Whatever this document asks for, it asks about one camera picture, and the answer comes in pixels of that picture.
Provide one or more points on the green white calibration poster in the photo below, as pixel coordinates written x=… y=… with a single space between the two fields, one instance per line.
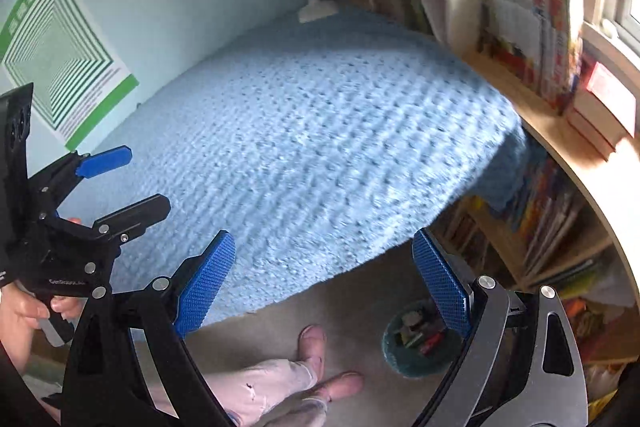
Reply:
x=77 y=77

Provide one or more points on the blue knitted blanket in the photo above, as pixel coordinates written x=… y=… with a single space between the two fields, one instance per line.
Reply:
x=318 y=146

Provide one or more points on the stack of thick books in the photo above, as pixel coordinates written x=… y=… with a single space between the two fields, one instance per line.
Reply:
x=602 y=110

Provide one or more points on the dark green trash bin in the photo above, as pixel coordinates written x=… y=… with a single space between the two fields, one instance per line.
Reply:
x=417 y=343

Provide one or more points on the wooden bookshelf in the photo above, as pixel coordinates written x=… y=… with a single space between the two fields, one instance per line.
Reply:
x=606 y=185

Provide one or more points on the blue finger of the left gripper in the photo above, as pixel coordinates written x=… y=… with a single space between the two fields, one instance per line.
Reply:
x=94 y=165

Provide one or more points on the pink slipper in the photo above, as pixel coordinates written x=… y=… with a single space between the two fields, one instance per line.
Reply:
x=311 y=349
x=340 y=387

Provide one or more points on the person's pink trouser leg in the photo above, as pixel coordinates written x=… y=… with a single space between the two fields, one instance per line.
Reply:
x=249 y=394

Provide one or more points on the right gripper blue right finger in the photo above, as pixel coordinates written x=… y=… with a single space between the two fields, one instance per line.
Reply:
x=452 y=296

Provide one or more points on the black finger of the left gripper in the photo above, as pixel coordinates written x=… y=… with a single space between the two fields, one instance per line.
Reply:
x=131 y=222

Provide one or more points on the colourful upright book row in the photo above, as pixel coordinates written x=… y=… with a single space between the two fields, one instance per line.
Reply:
x=539 y=41

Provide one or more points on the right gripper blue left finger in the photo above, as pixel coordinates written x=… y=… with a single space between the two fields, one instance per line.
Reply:
x=197 y=281

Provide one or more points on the person's left hand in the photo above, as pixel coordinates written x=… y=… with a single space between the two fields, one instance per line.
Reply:
x=20 y=317

